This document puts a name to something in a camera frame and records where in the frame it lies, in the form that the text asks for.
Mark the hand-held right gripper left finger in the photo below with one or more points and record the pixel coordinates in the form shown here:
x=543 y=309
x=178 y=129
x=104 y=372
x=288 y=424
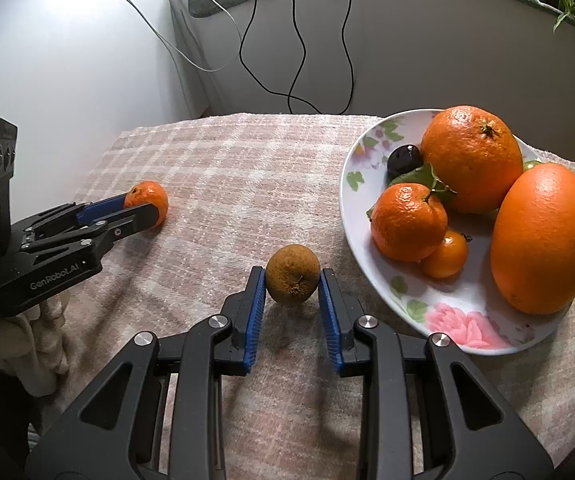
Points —
x=255 y=320

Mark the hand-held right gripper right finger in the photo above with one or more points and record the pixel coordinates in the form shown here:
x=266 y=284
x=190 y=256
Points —
x=330 y=320

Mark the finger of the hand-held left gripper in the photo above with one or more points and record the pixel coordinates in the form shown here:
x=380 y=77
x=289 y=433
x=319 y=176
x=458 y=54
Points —
x=132 y=217
x=102 y=206

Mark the small leafless mandarin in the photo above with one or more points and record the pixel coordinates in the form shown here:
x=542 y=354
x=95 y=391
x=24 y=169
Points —
x=150 y=197

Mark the small brown kiwi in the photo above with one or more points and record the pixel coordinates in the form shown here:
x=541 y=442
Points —
x=292 y=274

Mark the white floral plate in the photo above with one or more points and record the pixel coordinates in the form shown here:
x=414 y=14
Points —
x=362 y=210

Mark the mandarin with green leaf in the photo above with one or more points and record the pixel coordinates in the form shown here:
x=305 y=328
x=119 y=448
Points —
x=407 y=222

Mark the large oval orange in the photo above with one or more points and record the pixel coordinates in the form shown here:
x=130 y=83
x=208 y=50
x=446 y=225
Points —
x=545 y=240

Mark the green grape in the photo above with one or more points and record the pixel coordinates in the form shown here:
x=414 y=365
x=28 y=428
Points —
x=531 y=164

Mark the beige checked tablecloth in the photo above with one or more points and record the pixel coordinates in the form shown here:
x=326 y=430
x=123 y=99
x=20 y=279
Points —
x=217 y=170

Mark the tiny orange kumquat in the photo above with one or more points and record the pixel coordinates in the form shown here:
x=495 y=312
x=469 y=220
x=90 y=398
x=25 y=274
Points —
x=445 y=255

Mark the dark purple plum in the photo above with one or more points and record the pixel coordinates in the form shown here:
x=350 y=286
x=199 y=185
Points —
x=402 y=160

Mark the large round orange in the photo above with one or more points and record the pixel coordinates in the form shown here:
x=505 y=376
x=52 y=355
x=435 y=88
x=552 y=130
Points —
x=472 y=157

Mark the white furniture panel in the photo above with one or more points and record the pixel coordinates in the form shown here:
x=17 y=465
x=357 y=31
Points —
x=442 y=45

